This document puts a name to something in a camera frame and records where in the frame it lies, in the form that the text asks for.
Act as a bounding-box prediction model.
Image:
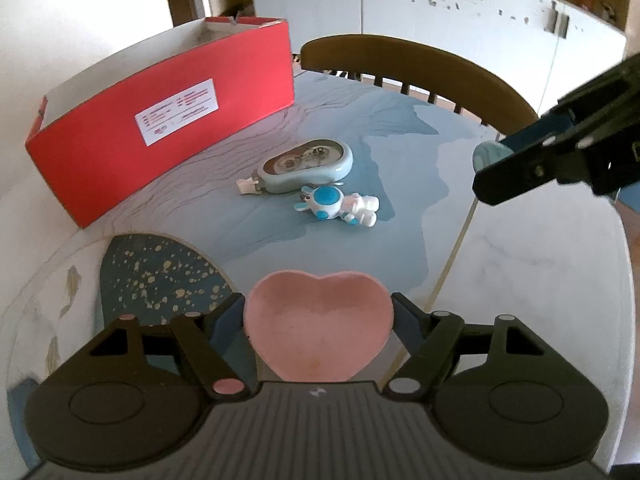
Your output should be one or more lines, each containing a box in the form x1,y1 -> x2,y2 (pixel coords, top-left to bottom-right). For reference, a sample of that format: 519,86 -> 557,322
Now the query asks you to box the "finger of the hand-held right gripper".
472,137 -> 610,207
500,107 -> 603,157

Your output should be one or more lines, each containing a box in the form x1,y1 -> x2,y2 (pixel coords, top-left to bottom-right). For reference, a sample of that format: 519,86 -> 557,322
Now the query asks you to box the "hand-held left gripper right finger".
382,291 -> 545,403

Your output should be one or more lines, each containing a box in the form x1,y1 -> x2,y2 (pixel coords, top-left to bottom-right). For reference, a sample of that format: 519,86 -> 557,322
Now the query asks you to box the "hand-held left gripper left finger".
90,292 -> 261,403

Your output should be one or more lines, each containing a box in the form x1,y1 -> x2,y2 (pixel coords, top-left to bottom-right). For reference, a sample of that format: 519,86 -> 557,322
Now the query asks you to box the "light blue round item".
472,141 -> 516,174

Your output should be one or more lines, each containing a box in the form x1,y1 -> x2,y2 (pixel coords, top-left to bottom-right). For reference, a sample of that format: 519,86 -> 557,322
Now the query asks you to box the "pink heart-shaped dish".
243,270 -> 394,382

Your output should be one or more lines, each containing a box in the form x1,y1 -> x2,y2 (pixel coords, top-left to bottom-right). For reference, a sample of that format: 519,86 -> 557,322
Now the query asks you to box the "red cardboard box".
25,16 -> 296,230

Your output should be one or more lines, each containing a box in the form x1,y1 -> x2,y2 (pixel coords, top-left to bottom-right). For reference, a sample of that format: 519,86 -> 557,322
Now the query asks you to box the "wooden chair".
299,35 -> 541,136

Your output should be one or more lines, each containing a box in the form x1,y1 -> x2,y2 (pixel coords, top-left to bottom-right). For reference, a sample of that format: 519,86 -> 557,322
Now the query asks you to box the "white cabinet with stickers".
360,0 -> 628,117

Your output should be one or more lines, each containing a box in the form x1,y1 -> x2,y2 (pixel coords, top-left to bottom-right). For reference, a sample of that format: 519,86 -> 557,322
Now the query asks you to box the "white blue astronaut toy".
293,185 -> 380,228

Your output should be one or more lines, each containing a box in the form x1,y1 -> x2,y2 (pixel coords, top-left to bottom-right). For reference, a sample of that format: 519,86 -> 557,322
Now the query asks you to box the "blue correction tape dispenser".
236,139 -> 354,196

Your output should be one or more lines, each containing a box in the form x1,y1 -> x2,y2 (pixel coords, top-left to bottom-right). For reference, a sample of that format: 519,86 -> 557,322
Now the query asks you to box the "plain white cabinet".
250,0 -> 363,46

